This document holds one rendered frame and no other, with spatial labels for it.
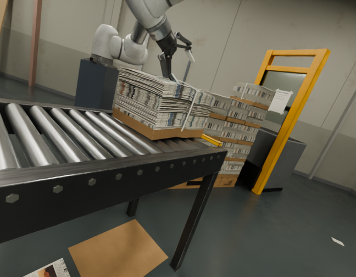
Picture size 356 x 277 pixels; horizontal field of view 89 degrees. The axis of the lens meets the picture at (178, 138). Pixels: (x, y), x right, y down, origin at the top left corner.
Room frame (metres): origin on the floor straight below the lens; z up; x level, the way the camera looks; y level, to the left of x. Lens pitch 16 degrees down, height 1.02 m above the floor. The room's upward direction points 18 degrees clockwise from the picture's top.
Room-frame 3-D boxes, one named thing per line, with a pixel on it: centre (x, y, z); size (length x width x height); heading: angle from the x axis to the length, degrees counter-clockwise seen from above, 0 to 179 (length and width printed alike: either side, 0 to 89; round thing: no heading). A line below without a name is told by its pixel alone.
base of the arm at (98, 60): (1.39, 0.72, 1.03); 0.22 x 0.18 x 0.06; 176
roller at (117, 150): (0.61, 0.29, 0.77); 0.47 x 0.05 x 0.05; 52
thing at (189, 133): (0.97, 0.04, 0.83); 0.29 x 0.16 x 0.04; 55
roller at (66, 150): (0.51, 0.37, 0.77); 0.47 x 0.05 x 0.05; 52
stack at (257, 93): (2.30, -0.69, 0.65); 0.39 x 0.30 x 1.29; 33
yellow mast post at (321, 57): (2.26, -1.24, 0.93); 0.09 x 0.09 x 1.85; 33
